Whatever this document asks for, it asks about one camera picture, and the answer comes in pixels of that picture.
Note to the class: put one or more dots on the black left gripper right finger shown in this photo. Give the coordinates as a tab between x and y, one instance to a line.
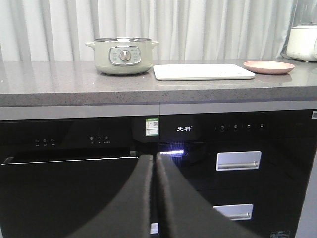
184	213

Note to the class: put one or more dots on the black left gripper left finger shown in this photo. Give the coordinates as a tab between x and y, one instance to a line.
128	214

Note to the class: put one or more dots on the pink round plate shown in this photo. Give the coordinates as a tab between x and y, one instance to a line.
268	67

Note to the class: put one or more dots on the cream bear serving tray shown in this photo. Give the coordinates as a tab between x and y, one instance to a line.
181	72

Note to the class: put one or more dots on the black built-in dishwasher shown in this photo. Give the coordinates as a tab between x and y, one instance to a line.
56	175

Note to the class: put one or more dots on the black drawer disinfection cabinet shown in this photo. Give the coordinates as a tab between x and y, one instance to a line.
253	167

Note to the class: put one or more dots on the pale green electric cooking pot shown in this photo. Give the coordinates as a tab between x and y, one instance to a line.
123	55

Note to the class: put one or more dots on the white rice cooker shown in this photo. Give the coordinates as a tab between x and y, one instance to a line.
302	42

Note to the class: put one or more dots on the white pleated curtain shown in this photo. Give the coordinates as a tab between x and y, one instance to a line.
57	30

